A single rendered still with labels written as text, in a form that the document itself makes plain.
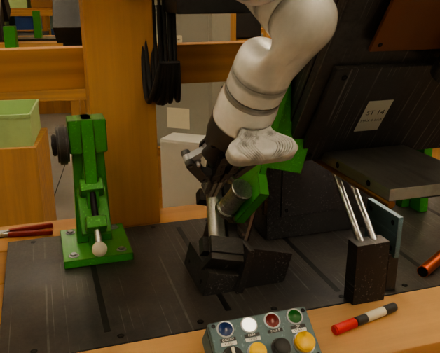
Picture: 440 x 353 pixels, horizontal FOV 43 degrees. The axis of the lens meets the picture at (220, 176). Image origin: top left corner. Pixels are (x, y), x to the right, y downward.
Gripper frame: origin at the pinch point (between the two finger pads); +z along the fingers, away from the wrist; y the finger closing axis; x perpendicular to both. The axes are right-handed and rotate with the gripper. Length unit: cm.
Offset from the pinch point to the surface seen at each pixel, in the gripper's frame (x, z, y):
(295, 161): -4.9, 3.9, -18.3
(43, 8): -575, 413, -90
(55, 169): -240, 312, -38
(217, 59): -48, 20, -25
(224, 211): -2.7, 12.9, -7.0
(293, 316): 19.4, 7.5, -7.8
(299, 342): 23.3, 6.8, -6.6
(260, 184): -2.0, 5.0, -10.8
